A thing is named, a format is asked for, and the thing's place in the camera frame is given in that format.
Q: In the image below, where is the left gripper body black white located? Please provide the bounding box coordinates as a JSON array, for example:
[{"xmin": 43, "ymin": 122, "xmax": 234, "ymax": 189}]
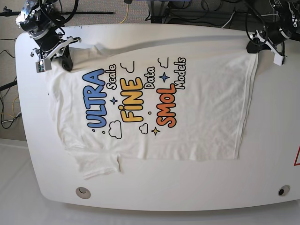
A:
[{"xmin": 248, "ymin": 28, "xmax": 286, "ymax": 56}]

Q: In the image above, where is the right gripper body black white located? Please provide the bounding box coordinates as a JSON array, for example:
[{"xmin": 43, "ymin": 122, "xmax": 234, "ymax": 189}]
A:
[{"xmin": 30, "ymin": 36, "xmax": 82, "ymax": 61}]

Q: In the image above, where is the white printed T-shirt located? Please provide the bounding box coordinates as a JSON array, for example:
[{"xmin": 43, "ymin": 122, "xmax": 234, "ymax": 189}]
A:
[{"xmin": 45, "ymin": 43, "xmax": 258, "ymax": 179}]

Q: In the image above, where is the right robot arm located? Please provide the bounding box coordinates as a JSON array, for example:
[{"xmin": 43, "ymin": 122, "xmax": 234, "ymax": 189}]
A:
[{"xmin": 16, "ymin": 0, "xmax": 81, "ymax": 73}]

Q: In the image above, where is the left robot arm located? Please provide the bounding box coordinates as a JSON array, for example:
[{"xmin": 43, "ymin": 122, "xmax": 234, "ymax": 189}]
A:
[{"xmin": 244, "ymin": 0, "xmax": 300, "ymax": 65}]

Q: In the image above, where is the black tripod bar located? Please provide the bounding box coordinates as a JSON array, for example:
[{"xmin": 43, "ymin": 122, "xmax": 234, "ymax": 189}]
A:
[{"xmin": 0, "ymin": 10, "xmax": 115, "ymax": 17}]

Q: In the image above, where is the table grommet left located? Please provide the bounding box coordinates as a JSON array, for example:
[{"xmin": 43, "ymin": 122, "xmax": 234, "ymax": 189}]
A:
[{"xmin": 75, "ymin": 187, "xmax": 91, "ymax": 199}]

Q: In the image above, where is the table grommet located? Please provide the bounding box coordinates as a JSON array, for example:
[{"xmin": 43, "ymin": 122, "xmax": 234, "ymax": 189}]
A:
[
  {"xmin": 278, "ymin": 185, "xmax": 291, "ymax": 196},
  {"xmin": 75, "ymin": 187, "xmax": 91, "ymax": 199}
]

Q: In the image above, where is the table grommet right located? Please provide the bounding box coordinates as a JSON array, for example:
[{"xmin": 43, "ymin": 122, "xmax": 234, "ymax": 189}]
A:
[{"xmin": 278, "ymin": 185, "xmax": 291, "ymax": 196}]

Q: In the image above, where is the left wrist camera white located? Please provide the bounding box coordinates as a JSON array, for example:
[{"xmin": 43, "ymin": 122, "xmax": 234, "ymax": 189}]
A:
[{"xmin": 273, "ymin": 54, "xmax": 285, "ymax": 66}]

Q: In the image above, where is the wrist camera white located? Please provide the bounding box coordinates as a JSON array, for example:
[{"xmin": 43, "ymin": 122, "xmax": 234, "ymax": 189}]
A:
[
  {"xmin": 36, "ymin": 59, "xmax": 52, "ymax": 73},
  {"xmin": 273, "ymin": 54, "xmax": 285, "ymax": 66}
]

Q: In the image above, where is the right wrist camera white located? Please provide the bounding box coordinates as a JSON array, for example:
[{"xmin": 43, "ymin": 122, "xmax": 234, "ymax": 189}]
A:
[{"xmin": 36, "ymin": 59, "xmax": 52, "ymax": 73}]

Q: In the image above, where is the yellow cable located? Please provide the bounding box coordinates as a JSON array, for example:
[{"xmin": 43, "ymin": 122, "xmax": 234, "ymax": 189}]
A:
[{"xmin": 120, "ymin": 0, "xmax": 130, "ymax": 24}]

